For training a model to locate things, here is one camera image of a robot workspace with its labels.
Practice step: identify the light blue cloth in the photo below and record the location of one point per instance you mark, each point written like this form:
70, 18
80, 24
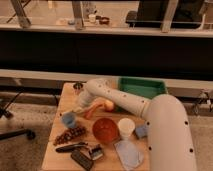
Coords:
130, 156

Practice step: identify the orange carrot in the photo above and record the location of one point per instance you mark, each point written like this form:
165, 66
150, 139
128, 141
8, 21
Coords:
91, 109

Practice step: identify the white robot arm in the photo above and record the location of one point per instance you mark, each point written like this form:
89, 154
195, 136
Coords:
169, 136

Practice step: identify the bunch of dark grapes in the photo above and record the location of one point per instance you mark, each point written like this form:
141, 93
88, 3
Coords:
69, 134

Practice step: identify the black handled knife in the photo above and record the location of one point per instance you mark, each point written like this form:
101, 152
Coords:
72, 147

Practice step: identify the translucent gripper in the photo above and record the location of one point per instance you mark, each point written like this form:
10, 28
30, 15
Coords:
78, 109

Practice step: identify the green plastic tray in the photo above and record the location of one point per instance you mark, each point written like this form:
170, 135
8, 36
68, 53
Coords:
142, 87

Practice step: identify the orange bowl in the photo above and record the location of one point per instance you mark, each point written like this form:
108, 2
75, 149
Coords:
105, 130

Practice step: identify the yellow red apple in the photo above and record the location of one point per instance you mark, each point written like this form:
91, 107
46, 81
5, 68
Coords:
109, 106

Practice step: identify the black rectangular block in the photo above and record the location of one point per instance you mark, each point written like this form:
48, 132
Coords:
82, 160

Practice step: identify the white cup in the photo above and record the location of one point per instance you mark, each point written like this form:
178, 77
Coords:
126, 127

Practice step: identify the small metal cup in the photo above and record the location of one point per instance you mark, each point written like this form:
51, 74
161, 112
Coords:
78, 88

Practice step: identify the small black white brush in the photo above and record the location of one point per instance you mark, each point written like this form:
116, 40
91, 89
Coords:
96, 152

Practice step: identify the blue cup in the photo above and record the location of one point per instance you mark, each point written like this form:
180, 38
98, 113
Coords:
69, 120

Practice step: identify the blue sponge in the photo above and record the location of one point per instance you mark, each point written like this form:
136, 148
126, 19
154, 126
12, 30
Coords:
141, 131

